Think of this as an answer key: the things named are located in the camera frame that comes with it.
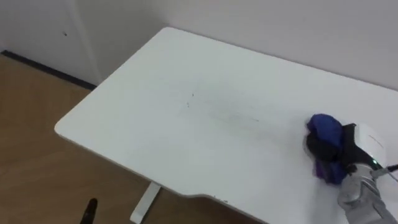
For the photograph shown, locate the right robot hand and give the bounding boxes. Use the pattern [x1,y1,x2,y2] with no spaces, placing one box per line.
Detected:
[305,123,387,174]

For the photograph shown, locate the blue cleaning cloth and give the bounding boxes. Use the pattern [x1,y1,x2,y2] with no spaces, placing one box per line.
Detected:
[305,113,349,185]

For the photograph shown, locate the white desk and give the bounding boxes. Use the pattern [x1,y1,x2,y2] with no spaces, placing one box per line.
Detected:
[53,26,398,224]

